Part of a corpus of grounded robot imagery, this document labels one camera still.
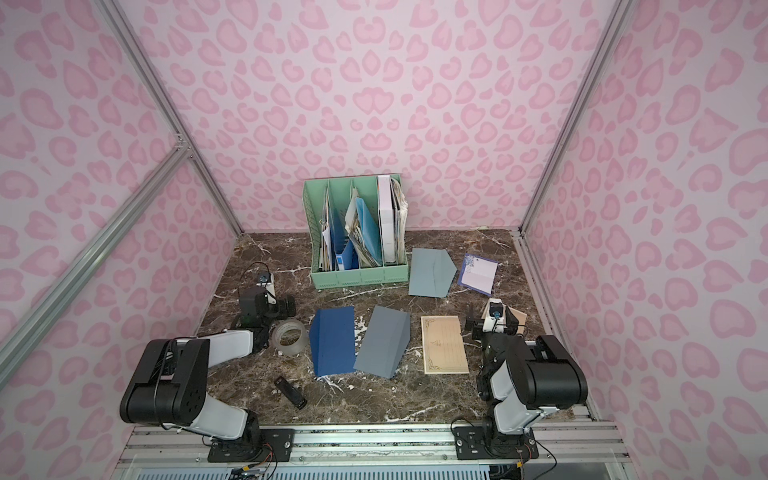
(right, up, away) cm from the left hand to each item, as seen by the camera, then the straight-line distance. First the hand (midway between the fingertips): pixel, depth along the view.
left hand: (276, 292), depth 95 cm
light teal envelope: (+51, +6, +13) cm, 52 cm away
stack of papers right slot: (+39, +24, -4) cm, 46 cm away
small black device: (+9, -26, -13) cm, 30 cm away
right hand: (+66, -3, -8) cm, 66 cm away
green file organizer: (+18, +33, +7) cm, 38 cm away
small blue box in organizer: (+22, +10, +4) cm, 25 cm away
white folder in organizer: (+35, +23, -1) cm, 42 cm away
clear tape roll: (+3, -11, -3) cm, 12 cm away
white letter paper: (+68, +5, +13) cm, 69 cm away
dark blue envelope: (+19, -14, -5) cm, 24 cm away
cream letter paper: (+52, -16, -5) cm, 54 cm away
